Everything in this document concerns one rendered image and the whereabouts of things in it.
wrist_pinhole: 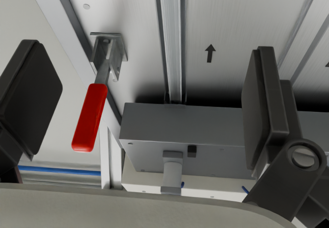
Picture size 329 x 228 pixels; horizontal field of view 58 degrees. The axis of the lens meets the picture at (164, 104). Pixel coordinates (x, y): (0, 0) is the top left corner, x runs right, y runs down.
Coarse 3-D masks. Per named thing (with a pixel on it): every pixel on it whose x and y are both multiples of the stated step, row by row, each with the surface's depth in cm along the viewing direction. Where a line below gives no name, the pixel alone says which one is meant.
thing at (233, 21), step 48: (96, 0) 23; (144, 0) 23; (192, 0) 22; (240, 0) 22; (288, 0) 21; (144, 48) 28; (192, 48) 27; (240, 48) 27; (288, 48) 26; (144, 96) 36; (192, 96) 35; (240, 96) 34
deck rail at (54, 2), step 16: (48, 0) 22; (64, 0) 22; (48, 16) 23; (64, 16) 23; (64, 32) 25; (80, 32) 26; (64, 48) 27; (80, 48) 27; (80, 64) 29; (112, 112) 38; (112, 128) 43
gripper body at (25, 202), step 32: (0, 192) 8; (32, 192) 8; (64, 192) 7; (96, 192) 8; (128, 192) 8; (0, 224) 7; (32, 224) 7; (64, 224) 7; (96, 224) 7; (128, 224) 7; (160, 224) 7; (192, 224) 7; (224, 224) 7; (256, 224) 7; (288, 224) 7
